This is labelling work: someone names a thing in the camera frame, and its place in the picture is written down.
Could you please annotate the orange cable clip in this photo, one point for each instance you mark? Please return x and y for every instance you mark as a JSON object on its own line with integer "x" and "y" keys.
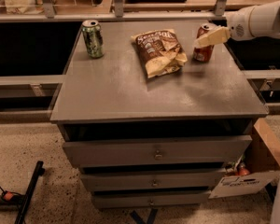
{"x": 7, "y": 196}

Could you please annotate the bottom grey drawer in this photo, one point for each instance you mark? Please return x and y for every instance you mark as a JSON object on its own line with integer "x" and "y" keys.
{"x": 150, "y": 199}

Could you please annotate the cardboard box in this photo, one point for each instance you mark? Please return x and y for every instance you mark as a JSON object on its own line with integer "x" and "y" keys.
{"x": 262, "y": 160}

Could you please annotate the grey drawer cabinet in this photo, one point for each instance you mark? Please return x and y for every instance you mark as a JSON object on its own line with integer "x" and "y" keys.
{"x": 112, "y": 98}

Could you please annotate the orange bottle in box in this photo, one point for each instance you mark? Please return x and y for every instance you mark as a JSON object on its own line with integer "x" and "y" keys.
{"x": 242, "y": 170}

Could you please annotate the red coke can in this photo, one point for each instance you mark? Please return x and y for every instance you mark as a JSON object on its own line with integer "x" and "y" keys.
{"x": 203, "y": 53}

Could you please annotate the green soda can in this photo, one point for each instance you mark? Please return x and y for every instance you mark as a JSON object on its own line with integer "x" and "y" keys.
{"x": 91, "y": 30}

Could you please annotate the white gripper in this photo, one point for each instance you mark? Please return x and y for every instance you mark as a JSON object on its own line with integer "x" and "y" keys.
{"x": 238, "y": 27}

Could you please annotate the black stand leg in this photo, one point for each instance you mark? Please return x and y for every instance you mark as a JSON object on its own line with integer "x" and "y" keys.
{"x": 23, "y": 208}

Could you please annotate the brown chip bag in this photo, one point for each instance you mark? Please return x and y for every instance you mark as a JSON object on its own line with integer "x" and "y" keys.
{"x": 160, "y": 51}

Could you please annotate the metal railing frame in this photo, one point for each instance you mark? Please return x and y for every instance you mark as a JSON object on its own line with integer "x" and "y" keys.
{"x": 37, "y": 10}

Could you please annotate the grey drawer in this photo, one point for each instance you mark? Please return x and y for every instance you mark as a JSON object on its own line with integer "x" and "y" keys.
{"x": 150, "y": 199}
{"x": 165, "y": 179}
{"x": 104, "y": 153}

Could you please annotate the middle grey drawer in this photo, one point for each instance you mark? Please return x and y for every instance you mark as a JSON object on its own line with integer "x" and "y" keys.
{"x": 165, "y": 179}

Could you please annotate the top grey drawer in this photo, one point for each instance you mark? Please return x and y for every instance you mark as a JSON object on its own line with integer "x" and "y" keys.
{"x": 104, "y": 153}

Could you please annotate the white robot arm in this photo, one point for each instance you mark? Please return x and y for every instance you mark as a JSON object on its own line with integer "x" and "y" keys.
{"x": 265, "y": 21}

